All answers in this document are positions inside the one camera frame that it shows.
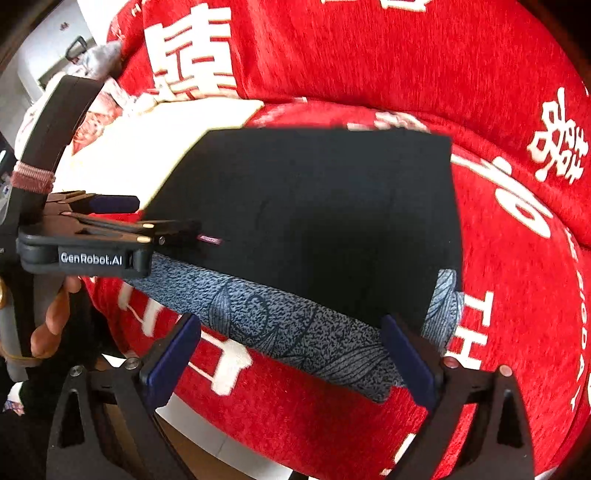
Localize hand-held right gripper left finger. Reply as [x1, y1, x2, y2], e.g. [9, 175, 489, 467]
[46, 313, 201, 480]

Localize person's left hand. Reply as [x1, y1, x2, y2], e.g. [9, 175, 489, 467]
[30, 276, 84, 359]

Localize blue-grey leaf-patterned cloth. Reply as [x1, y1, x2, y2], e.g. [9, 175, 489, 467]
[124, 254, 465, 404]

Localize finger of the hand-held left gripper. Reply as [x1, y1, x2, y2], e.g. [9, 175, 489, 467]
[60, 211, 201, 250]
[45, 190, 140, 216]

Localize red printed blanket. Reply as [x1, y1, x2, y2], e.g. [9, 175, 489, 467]
[14, 0, 591, 480]

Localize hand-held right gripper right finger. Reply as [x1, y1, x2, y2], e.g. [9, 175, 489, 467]
[381, 315, 536, 480]

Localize grey cloth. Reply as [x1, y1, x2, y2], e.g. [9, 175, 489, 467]
[84, 40, 124, 80]

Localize black pants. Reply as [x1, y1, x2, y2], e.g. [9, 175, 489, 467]
[139, 127, 465, 342]

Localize red rubber band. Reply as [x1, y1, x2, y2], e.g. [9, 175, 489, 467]
[11, 161, 56, 193]

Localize black handle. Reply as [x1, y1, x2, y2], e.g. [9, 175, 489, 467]
[64, 35, 89, 64]

